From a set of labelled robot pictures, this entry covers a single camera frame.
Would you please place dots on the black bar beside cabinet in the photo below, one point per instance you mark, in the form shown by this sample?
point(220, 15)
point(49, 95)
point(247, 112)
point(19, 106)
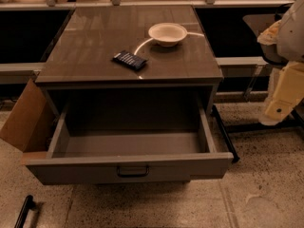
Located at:
point(225, 134)

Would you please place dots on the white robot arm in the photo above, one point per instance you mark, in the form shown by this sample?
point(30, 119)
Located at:
point(288, 36)

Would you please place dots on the brown cardboard panel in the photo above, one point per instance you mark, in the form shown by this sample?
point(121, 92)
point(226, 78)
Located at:
point(29, 126)

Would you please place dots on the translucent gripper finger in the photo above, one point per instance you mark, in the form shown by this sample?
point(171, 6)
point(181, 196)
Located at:
point(269, 35)

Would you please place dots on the dark blue rxbar wrapper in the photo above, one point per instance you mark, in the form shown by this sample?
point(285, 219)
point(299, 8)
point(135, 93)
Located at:
point(129, 60)

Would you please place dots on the white paper bowl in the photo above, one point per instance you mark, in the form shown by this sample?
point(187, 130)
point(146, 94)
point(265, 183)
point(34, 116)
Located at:
point(167, 34)

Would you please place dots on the grey cabinet with glossy top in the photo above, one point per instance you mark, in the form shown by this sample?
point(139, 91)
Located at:
point(81, 67)

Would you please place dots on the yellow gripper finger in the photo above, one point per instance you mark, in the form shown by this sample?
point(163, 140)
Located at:
point(287, 93)

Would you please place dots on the black handle on floor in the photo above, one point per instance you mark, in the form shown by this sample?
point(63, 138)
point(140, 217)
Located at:
point(28, 205)

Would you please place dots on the grey open top drawer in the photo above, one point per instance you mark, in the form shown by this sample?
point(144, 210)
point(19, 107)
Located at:
point(171, 136)

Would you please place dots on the black drawer handle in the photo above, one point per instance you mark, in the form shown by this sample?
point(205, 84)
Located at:
point(132, 171)

